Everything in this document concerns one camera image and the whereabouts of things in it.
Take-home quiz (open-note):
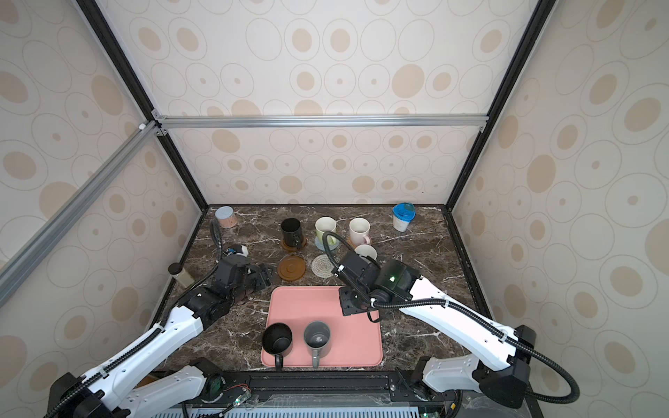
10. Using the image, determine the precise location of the horizontal aluminium bar rear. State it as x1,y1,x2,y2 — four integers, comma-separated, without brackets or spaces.
157,113,489,129

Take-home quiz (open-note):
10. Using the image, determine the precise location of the pink jar white lid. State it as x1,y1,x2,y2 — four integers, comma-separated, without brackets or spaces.
214,207,238,229

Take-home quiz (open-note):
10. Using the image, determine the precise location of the blue handled white mug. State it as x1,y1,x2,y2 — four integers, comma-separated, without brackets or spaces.
355,244,377,261

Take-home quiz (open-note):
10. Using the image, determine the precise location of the green handled white mug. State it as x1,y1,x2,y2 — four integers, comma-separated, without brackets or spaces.
315,217,337,244

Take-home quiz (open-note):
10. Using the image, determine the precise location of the grey felt round coaster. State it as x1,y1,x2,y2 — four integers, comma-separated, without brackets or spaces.
315,236,324,252

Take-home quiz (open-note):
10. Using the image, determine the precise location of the pink handled white mug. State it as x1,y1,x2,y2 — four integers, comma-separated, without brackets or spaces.
348,218,371,247

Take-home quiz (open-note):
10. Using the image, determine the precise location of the black mug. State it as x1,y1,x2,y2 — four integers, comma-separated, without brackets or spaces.
280,218,304,247
261,322,293,371

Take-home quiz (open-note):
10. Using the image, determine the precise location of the dark brown wooden coaster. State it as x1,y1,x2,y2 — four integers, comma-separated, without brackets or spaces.
280,238,308,253

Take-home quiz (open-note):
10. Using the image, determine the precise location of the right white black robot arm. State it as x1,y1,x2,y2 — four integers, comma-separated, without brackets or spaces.
336,273,580,409

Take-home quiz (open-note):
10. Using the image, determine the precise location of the pink rectangular tray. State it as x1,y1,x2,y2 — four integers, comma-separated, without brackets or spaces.
267,286,383,369

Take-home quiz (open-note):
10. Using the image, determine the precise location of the light brown wooden coaster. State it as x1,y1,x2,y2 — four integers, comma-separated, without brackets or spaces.
277,255,307,282

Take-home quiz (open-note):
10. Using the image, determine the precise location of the grey mug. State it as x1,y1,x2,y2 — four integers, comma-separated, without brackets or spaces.
303,322,331,369

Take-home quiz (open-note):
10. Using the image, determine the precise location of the white cup blue lid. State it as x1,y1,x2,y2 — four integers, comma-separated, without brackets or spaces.
393,202,416,233

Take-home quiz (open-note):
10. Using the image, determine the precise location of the woven rattan round coaster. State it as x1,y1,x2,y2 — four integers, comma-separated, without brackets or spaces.
347,237,372,249

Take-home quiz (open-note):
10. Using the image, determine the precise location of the diagonal aluminium bar left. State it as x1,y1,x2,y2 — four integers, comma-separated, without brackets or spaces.
1,120,158,304

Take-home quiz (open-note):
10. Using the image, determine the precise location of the small bottle black cap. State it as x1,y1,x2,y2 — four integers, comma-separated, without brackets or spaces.
168,262,194,287

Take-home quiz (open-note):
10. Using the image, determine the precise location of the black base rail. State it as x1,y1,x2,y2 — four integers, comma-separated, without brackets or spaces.
92,369,545,418

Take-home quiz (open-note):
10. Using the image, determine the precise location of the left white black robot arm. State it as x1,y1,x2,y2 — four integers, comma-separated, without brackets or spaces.
45,261,276,417

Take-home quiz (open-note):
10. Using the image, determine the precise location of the white woven round coaster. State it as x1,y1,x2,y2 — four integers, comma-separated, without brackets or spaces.
311,254,334,279

